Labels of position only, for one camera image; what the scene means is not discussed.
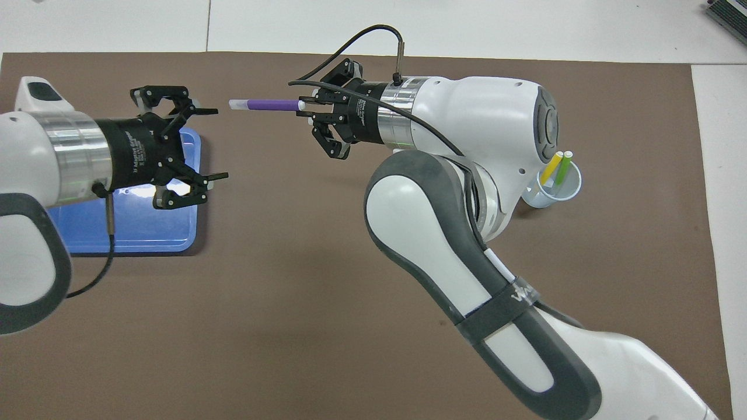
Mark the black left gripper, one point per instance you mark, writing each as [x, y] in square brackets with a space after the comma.
[131, 154]

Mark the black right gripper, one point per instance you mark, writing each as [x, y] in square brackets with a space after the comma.
[365, 116]

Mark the purple marker pen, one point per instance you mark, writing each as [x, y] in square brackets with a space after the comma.
[268, 105]

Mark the green marker pen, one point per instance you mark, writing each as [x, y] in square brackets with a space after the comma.
[562, 172]

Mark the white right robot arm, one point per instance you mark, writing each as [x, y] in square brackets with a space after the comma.
[478, 116]

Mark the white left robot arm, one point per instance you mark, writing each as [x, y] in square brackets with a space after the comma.
[29, 157]

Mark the blue plastic tray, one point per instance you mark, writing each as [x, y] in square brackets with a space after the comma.
[146, 230]

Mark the brown table mat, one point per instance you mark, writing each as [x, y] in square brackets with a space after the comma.
[262, 326]

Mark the yellow marker pen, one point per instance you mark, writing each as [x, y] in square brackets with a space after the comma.
[551, 169]

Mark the translucent plastic cup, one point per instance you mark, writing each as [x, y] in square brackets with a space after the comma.
[569, 189]

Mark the grey ribbed device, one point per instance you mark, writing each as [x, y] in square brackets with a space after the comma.
[729, 14]

